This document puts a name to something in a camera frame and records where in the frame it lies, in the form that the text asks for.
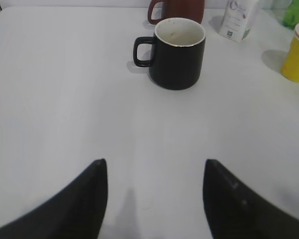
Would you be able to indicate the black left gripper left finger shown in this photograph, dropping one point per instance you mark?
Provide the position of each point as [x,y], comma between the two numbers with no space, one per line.
[76,212]

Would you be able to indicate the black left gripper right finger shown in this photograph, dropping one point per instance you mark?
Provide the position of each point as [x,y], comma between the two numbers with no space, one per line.
[234,211]

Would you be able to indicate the black ceramic mug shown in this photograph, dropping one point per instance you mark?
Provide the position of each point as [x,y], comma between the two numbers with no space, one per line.
[176,54]

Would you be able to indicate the yellow paper cup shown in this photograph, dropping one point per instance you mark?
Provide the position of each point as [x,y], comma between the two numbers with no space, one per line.
[290,67]

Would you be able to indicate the white plastic milk bottle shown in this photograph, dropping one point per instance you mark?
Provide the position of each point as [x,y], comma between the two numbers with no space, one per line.
[239,17]

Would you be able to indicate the dark red ceramic mug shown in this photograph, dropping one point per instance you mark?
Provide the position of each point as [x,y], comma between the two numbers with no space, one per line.
[190,9]

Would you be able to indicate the green soda bottle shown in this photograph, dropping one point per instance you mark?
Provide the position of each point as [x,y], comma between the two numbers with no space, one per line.
[291,18]

